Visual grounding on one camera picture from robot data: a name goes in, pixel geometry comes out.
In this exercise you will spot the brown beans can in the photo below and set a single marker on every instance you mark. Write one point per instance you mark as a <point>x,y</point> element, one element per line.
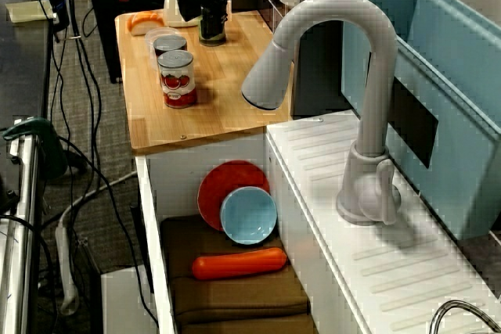
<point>169,44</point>

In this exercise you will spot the clear plastic jar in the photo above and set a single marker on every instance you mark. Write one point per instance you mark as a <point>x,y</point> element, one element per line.
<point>150,42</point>

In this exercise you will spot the tomato soup can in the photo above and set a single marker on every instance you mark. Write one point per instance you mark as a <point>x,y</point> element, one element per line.
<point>178,83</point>

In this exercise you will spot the green peas can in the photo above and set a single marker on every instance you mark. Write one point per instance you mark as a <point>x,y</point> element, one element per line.
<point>211,41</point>

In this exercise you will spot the wooden countertop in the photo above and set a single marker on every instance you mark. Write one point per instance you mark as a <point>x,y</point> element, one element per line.
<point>227,87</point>

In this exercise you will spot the red plate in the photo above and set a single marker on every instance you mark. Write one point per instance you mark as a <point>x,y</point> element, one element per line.
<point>223,181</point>

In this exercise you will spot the grey toy faucet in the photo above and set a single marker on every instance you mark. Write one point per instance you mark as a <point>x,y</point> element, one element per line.
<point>372,115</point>

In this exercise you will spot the yellow sticky notepad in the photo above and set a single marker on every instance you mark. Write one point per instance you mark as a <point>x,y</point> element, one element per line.
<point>29,11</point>

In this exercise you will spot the light blue bowl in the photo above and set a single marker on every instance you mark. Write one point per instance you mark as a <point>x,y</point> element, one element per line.
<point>248,214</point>

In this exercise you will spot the green clamp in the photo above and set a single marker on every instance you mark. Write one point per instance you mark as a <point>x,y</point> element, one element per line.
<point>47,134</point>

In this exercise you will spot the teal plastic bin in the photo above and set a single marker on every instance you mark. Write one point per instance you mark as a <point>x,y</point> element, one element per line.
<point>450,56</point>

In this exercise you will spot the orange toy sausage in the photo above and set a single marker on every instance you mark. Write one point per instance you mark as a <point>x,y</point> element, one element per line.
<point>238,263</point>

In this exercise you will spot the brown folded cloth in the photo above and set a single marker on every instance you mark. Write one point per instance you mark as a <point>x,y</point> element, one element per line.
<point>235,299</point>

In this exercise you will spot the white power strip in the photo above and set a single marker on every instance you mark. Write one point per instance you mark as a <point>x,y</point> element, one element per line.
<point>64,263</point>

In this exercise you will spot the white toy sink unit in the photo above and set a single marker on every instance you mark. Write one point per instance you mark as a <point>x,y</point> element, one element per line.
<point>352,271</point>

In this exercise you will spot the white box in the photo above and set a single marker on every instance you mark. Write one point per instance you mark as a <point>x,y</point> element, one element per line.
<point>125,302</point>

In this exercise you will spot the metal frame rail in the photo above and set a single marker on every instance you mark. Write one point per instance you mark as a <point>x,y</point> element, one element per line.
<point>21,232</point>

